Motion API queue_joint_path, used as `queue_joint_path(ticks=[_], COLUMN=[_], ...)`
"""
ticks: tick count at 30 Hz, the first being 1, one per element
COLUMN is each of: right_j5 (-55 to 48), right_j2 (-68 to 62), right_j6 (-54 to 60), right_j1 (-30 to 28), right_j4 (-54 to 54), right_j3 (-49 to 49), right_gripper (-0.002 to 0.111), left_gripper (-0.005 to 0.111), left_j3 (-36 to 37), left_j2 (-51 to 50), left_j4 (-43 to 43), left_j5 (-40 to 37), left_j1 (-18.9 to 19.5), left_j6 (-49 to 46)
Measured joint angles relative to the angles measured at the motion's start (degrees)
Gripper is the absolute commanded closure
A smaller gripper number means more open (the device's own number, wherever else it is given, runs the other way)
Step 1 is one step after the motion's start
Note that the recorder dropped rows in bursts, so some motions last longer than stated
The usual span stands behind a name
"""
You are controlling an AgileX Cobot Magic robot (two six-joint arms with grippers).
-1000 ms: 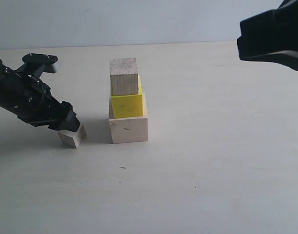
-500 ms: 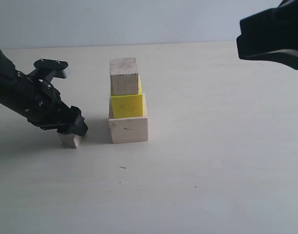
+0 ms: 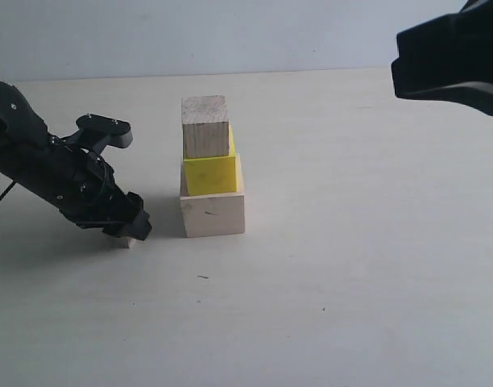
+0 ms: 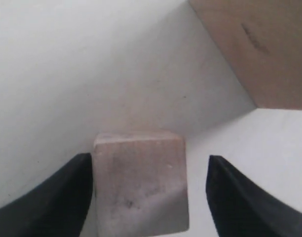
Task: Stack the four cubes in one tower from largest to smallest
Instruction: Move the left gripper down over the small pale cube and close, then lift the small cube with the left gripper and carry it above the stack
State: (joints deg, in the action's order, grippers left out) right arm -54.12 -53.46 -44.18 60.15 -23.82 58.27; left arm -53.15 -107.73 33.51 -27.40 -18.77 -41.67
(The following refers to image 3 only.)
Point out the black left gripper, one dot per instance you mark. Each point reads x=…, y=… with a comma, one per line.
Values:
x=82, y=187

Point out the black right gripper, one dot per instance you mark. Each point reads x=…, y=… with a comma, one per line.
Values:
x=448, y=59

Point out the small pale wooden cube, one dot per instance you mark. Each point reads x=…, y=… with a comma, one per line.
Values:
x=122, y=242

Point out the large pale wooden cube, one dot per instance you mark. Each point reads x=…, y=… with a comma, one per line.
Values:
x=214, y=214

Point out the yellow cube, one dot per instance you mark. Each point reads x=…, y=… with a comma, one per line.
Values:
x=213, y=175

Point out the medium wooden cube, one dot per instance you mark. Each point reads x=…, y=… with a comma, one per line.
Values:
x=205, y=125

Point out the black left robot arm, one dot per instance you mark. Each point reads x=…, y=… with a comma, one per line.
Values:
x=19, y=124

